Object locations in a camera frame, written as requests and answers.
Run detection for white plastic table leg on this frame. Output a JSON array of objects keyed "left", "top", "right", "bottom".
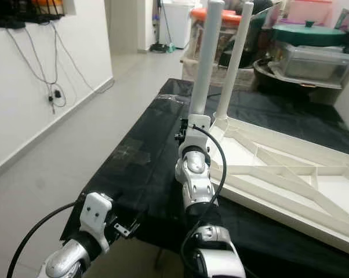
[
  {"left": 174, "top": 0, "right": 226, "bottom": 180},
  {"left": 215, "top": 2, "right": 255, "bottom": 120}
]

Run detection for white plastic children table top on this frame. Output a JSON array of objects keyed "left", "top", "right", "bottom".
[{"left": 198, "top": 116, "right": 349, "bottom": 258}]

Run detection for clear tape strip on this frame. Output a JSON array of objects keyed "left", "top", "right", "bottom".
[
  {"left": 154, "top": 94, "right": 190, "bottom": 107},
  {"left": 117, "top": 139, "right": 152, "bottom": 166}
]

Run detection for black tablecloth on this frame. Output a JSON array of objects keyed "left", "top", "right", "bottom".
[{"left": 60, "top": 78, "right": 349, "bottom": 278}]

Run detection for beige table cover cloth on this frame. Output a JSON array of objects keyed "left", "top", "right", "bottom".
[{"left": 181, "top": 55, "right": 262, "bottom": 89}]

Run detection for mop with green head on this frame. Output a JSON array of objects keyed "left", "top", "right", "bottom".
[{"left": 150, "top": 0, "right": 176, "bottom": 54}]

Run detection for black wok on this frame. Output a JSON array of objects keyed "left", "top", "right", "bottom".
[{"left": 253, "top": 58, "right": 343, "bottom": 94}]

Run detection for clear storage box orange lid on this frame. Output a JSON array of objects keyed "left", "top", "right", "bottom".
[{"left": 189, "top": 7, "right": 242, "bottom": 62}]

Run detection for white chest appliance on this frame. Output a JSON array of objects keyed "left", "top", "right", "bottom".
[{"left": 160, "top": 0, "right": 198, "bottom": 50}]

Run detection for black bag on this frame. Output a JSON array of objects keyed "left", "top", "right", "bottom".
[{"left": 218, "top": 0, "right": 283, "bottom": 68}]

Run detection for clear container with green lid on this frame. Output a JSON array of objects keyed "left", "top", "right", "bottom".
[{"left": 270, "top": 20, "right": 347, "bottom": 82}]

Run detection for white bucket with orange lid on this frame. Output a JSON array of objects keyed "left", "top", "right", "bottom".
[{"left": 32, "top": 0, "right": 65, "bottom": 21}]

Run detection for black router with antennas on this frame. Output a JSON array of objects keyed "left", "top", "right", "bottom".
[{"left": 0, "top": 0, "right": 36, "bottom": 30}]

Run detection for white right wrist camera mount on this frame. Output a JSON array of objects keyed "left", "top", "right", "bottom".
[{"left": 183, "top": 114, "right": 213, "bottom": 151}]

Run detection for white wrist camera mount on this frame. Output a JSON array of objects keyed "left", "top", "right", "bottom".
[
  {"left": 183, "top": 114, "right": 213, "bottom": 151},
  {"left": 82, "top": 192, "right": 116, "bottom": 255}
]

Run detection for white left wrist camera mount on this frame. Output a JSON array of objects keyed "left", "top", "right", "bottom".
[{"left": 82, "top": 192, "right": 116, "bottom": 255}]

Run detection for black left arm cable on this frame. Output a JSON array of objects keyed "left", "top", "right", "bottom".
[{"left": 6, "top": 200, "right": 88, "bottom": 278}]

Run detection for black wall cable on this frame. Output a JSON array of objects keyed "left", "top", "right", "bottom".
[{"left": 6, "top": 26, "right": 117, "bottom": 116}]

